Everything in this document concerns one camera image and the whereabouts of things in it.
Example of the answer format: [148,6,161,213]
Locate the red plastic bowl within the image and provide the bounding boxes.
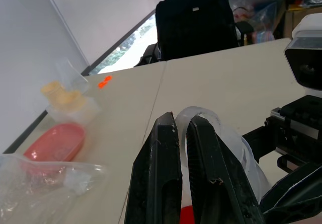
[23,122,87,171]

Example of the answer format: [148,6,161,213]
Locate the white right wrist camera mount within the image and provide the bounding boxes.
[284,14,322,92]

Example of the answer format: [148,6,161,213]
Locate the orange tape mark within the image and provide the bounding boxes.
[98,75,113,89]

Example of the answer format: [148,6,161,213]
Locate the black office chair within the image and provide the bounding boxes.
[134,20,254,67]

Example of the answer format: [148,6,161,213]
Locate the brown cardboard box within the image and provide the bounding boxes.
[283,5,322,39]

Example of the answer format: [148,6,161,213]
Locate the yellow foam piece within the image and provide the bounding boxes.
[41,81,65,104]
[56,90,87,112]

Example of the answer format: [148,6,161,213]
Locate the black backpack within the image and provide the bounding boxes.
[155,0,239,61]

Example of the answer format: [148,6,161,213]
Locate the empty clear plastic cup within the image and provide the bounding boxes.
[54,57,91,95]

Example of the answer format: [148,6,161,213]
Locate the clear plastic box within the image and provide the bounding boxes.
[47,93,99,125]

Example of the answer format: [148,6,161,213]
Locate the clear plastic bag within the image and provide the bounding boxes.
[0,153,109,224]

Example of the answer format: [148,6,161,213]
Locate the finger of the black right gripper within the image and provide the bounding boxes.
[259,162,322,220]
[241,125,286,164]

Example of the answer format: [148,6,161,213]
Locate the colourful plastic bags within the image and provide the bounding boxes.
[230,0,279,45]

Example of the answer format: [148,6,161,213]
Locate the clear plastic cup red liquid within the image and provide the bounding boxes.
[175,105,269,224]

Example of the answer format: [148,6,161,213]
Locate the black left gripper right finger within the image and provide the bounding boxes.
[185,115,265,224]

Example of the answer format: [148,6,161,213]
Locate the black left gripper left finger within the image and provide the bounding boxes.
[124,112,183,224]

